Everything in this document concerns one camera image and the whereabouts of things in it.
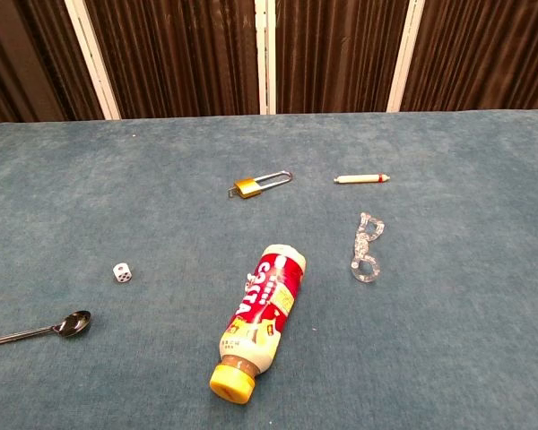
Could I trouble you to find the white sausage stick red ends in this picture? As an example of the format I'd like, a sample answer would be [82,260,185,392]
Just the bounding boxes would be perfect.
[333,173,392,185]

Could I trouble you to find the brass long-shackle padlock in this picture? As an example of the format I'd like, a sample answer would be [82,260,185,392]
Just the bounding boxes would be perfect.
[227,168,294,201]

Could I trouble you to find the bottle with yellow cap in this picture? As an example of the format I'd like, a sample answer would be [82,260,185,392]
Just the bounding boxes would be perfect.
[209,243,308,406]

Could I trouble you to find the white die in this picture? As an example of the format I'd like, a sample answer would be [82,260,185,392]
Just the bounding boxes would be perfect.
[112,262,134,285]

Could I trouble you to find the metal spoon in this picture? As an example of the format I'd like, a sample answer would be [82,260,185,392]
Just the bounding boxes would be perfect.
[0,309,92,348]

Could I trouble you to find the dark brown pleated curtain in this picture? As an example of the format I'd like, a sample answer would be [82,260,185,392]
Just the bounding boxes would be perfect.
[0,0,538,129]

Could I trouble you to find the white partition frame post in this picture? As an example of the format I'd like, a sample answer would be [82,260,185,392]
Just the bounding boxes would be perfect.
[255,0,278,116]
[386,0,427,114]
[64,0,122,121]

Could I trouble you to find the blue table cloth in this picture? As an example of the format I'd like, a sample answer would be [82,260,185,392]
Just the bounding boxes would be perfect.
[0,108,538,430]

